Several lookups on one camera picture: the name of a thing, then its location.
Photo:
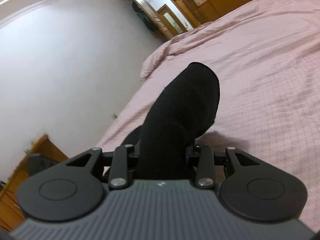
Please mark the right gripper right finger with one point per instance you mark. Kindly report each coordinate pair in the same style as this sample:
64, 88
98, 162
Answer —
200, 159

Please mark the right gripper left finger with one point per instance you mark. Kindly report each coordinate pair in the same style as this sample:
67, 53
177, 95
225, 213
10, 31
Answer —
123, 166

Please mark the black garment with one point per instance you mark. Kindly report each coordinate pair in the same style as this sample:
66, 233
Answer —
183, 112

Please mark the wooden desk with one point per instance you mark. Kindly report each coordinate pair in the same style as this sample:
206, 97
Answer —
11, 214

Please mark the pink checked bed cover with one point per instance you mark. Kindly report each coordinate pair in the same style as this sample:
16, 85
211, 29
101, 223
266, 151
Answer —
266, 56

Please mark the dark hanging bag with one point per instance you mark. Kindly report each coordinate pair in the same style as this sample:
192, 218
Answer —
144, 17

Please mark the open wooden door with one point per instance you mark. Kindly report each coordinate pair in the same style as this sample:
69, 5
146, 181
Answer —
172, 17

